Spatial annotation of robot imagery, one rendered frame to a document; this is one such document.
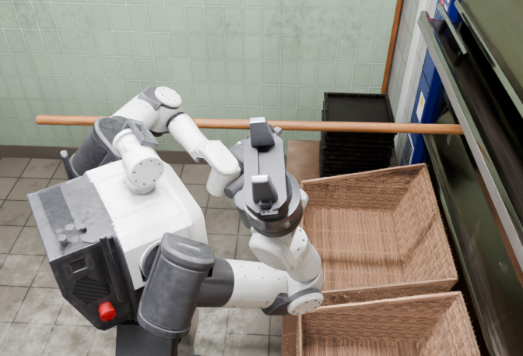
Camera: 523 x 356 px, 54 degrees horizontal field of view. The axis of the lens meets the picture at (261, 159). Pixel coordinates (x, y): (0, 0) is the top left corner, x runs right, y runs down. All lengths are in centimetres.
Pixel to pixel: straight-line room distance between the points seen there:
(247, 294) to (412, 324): 86
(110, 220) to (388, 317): 99
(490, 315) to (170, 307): 88
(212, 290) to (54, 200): 37
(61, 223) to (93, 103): 220
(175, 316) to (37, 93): 253
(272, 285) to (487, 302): 68
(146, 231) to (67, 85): 228
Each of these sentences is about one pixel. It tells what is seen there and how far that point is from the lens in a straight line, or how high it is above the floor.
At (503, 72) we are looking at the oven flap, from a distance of 138.
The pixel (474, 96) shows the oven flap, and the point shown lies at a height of 141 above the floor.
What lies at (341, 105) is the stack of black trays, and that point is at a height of 90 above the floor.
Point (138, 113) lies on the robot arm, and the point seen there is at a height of 136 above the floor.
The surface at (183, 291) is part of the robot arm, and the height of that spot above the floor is 138.
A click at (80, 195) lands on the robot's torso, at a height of 140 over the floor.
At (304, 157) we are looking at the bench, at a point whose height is 58.
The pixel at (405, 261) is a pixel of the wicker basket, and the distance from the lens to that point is 200.
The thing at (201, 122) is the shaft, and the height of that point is 120.
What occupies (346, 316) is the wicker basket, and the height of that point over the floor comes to 71.
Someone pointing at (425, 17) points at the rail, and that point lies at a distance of 171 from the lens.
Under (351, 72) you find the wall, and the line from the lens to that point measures 287.
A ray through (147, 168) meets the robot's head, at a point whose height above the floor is 149.
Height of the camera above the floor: 209
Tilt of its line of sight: 39 degrees down
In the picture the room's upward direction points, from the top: straight up
